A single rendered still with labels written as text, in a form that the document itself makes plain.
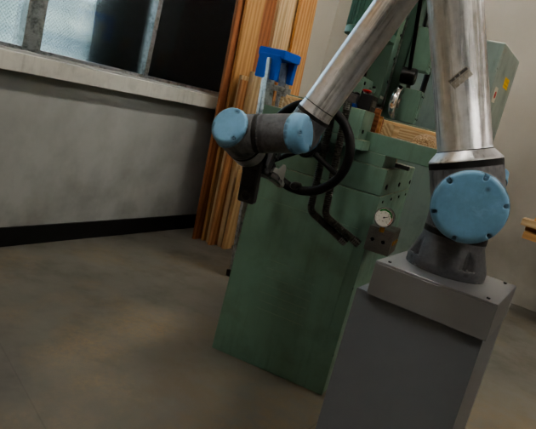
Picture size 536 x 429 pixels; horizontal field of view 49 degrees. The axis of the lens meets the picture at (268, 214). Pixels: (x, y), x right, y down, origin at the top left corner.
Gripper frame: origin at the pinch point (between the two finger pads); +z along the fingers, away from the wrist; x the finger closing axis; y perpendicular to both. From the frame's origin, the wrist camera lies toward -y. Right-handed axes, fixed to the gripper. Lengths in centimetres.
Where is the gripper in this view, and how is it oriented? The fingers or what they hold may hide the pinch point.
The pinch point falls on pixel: (269, 183)
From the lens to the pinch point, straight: 166.2
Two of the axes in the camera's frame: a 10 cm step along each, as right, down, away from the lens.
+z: 2.8, 2.6, 9.3
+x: -8.9, -3.1, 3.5
